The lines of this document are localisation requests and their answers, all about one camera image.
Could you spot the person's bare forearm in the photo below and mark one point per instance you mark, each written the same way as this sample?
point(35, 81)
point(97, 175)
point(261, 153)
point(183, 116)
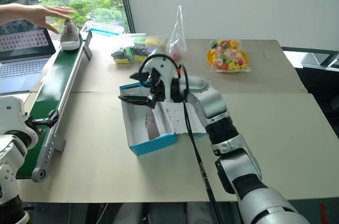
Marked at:
point(14, 13)

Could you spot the blue and white shoebox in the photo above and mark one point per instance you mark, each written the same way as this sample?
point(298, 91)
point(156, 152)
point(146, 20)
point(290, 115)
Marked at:
point(148, 142)

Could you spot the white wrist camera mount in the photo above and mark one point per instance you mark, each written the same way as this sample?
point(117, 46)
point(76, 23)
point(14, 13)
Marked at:
point(13, 118)
point(165, 71)

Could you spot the clear plastic bag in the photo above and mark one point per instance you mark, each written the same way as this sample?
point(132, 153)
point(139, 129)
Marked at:
point(178, 36)

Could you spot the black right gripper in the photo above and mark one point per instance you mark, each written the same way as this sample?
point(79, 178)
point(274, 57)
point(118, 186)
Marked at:
point(158, 89)

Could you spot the white and blue plastic basket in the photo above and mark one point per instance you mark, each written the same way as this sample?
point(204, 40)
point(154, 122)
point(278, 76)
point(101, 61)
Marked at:
point(103, 28)

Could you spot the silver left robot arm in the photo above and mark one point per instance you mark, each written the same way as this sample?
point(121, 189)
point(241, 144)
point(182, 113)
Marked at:
point(8, 171)

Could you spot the yellow bowl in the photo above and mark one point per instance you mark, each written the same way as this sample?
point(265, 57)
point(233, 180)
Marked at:
point(210, 57)

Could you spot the person's bare hand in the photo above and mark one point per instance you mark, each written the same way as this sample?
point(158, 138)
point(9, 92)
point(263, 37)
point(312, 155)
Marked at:
point(46, 13)

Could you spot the grey canvas shoe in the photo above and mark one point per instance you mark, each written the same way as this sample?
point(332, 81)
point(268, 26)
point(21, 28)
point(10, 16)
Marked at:
point(70, 36)

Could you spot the green conveyor belt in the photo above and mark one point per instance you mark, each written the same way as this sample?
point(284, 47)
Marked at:
point(53, 81)

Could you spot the grey laptop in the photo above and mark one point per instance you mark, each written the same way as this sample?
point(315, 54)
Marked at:
point(21, 62)

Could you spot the clear bag of colourful sponges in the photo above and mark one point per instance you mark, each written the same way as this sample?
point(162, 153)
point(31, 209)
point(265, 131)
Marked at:
point(132, 50)

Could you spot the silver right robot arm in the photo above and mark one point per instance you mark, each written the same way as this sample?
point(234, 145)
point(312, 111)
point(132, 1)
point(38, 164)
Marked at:
point(238, 150)

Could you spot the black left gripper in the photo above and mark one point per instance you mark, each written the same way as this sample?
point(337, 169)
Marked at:
point(33, 126)

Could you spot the clear bag of colourful candies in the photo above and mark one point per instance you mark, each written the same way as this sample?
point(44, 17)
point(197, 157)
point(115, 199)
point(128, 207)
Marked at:
point(229, 55)

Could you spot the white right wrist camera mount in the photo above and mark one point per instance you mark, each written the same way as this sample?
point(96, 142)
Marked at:
point(165, 71)

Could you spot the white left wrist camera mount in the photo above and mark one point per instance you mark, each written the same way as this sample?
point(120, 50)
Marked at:
point(13, 118)

